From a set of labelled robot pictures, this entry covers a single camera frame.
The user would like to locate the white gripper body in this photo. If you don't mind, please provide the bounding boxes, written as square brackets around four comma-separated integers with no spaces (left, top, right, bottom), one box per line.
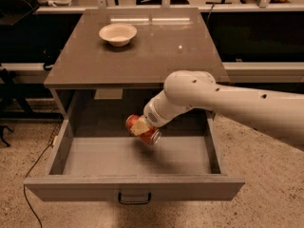
[143,93,178,127]

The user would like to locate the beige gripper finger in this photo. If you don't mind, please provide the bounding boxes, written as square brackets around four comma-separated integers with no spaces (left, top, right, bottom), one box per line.
[130,115,151,136]

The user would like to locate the red coke can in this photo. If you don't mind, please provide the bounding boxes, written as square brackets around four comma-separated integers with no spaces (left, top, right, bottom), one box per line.
[125,114,162,145]

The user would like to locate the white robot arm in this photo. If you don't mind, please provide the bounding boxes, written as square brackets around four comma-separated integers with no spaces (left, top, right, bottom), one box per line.
[126,70,304,149]

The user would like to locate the open grey top drawer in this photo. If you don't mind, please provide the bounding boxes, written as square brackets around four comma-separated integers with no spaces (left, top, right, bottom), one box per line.
[23,90,246,203]

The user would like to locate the grey cabinet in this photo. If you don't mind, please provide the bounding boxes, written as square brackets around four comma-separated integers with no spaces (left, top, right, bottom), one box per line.
[45,7,230,113]

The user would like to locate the white paper bowl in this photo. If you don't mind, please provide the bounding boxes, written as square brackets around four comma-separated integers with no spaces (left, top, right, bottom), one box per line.
[99,23,137,47]

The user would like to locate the black chair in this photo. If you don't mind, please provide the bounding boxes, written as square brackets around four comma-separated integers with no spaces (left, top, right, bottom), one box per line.
[0,0,39,28]

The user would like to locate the black drawer handle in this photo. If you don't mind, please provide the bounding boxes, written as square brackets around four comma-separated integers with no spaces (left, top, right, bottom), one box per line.
[118,193,152,205]

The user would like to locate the black floor cable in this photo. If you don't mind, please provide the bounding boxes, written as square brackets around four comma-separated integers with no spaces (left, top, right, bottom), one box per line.
[22,142,55,228]

